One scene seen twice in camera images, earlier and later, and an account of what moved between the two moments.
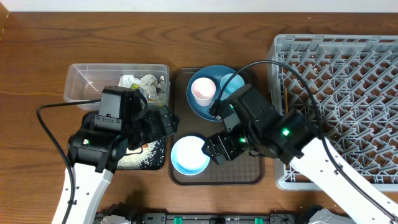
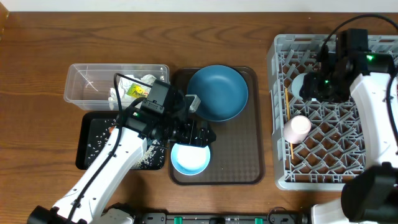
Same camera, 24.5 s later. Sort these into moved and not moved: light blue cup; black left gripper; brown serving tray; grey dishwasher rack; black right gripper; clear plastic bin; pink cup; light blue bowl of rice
Moved: black right gripper; brown serving tray; light blue cup; black left gripper; pink cup
Not moved: clear plastic bin; light blue bowl of rice; grey dishwasher rack
